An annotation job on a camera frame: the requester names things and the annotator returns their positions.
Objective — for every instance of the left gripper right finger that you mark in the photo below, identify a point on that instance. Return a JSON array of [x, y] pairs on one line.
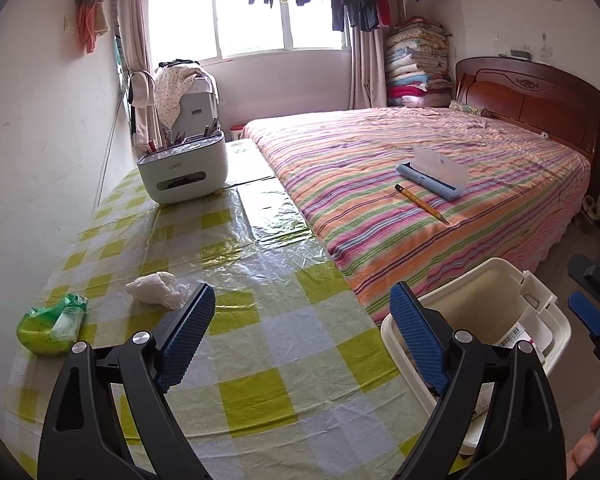
[[417, 326]]

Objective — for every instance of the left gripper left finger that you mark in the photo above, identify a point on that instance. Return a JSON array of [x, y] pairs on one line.
[[179, 334]]

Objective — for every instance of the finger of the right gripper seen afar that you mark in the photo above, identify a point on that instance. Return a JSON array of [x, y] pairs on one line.
[[586, 312]]

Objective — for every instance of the white tissue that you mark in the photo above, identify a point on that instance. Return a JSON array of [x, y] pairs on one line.
[[161, 288]]

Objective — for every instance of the white medicine box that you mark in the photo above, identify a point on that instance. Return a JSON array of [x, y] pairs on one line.
[[515, 334]]

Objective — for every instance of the green wet wipes pack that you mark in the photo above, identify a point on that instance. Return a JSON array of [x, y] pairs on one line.
[[51, 331]]

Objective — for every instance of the cream plastic trash bin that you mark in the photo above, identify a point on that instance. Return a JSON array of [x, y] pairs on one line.
[[487, 301]]

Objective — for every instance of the right hand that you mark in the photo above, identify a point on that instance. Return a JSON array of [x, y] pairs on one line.
[[584, 448]]

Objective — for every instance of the checkered plastic tablecloth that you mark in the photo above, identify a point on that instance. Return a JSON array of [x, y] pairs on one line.
[[291, 379]]

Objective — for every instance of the striped bed cover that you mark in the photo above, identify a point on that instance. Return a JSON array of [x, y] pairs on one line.
[[339, 168]]

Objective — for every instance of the yellow pencil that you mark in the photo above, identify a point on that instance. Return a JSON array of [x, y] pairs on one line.
[[421, 204]]

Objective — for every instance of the blue pencil case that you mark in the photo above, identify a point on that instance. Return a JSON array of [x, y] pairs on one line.
[[435, 172]]

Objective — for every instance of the white desk organizer box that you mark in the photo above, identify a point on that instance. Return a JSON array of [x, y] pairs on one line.
[[195, 168]]

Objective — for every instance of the wooden headboard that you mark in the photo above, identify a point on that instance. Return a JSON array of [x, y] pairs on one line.
[[538, 97]]

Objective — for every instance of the white appliance with cloth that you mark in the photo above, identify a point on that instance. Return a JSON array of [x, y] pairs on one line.
[[186, 98]]

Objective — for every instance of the right pink curtain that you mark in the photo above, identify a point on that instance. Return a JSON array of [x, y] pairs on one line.
[[368, 80]]

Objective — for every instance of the pink curtain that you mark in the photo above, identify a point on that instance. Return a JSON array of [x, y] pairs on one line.
[[368, 80], [139, 86]]

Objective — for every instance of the stack of folded quilts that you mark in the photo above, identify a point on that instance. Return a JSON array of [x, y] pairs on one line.
[[417, 65]]

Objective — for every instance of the left pink curtain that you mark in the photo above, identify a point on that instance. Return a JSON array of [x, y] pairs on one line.
[[139, 86]]

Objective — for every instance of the orange cloth on wall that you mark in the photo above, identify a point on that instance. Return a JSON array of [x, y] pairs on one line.
[[91, 23]]

